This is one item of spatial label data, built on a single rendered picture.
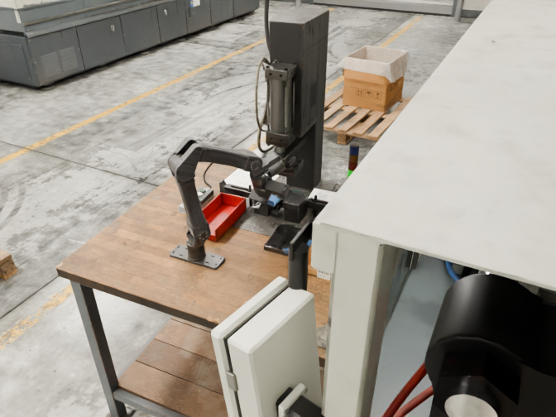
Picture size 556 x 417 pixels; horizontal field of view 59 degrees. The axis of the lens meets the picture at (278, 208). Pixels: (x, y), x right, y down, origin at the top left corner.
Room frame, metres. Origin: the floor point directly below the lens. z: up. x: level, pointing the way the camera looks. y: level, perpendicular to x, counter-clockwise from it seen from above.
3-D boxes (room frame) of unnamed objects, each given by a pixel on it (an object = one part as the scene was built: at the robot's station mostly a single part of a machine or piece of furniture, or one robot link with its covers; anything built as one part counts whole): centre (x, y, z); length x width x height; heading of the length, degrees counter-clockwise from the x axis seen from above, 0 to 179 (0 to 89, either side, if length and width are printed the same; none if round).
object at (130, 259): (1.58, 0.09, 0.45); 1.12 x 0.99 x 0.90; 66
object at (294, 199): (1.71, -0.01, 0.98); 0.20 x 0.10 x 0.01; 66
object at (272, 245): (1.49, -0.06, 0.91); 0.17 x 0.16 x 0.02; 66
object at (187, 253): (1.40, 0.30, 0.94); 0.20 x 0.07 x 0.08; 66
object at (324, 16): (1.95, -0.12, 1.28); 0.14 x 0.12 x 0.75; 66
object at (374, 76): (5.10, -1.04, 0.40); 0.67 x 0.60 x 0.50; 148
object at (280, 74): (1.71, -0.01, 1.37); 0.11 x 0.09 x 0.30; 66
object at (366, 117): (4.82, -0.92, 0.07); 1.20 x 1.00 x 0.14; 150
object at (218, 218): (1.64, 0.24, 0.93); 0.25 x 0.12 x 0.06; 156
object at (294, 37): (1.82, -0.06, 1.44); 0.17 x 0.13 x 0.42; 156
